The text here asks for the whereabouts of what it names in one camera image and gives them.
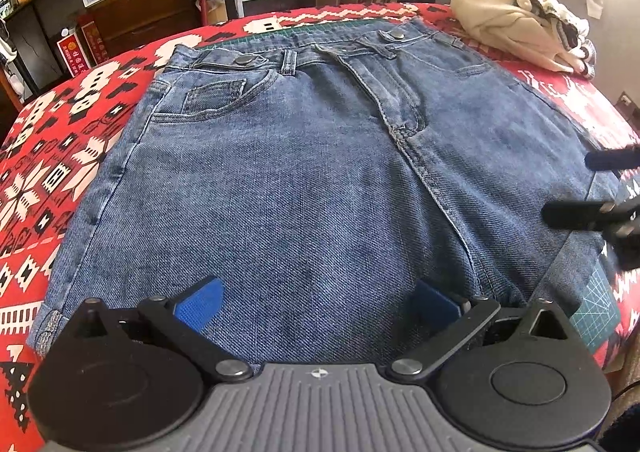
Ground blue denim shorts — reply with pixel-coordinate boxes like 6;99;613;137
28;19;623;364

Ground green cutting mat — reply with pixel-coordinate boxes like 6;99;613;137
570;265;620;354

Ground red sign board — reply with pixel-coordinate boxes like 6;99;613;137
56;31;91;76

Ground wall power outlet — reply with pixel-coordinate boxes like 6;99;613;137
615;92;639;122

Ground red patterned tablecloth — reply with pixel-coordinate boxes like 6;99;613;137
1;3;639;451

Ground dark wooden drawer cabinet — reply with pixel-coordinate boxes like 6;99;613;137
88;0;201;58

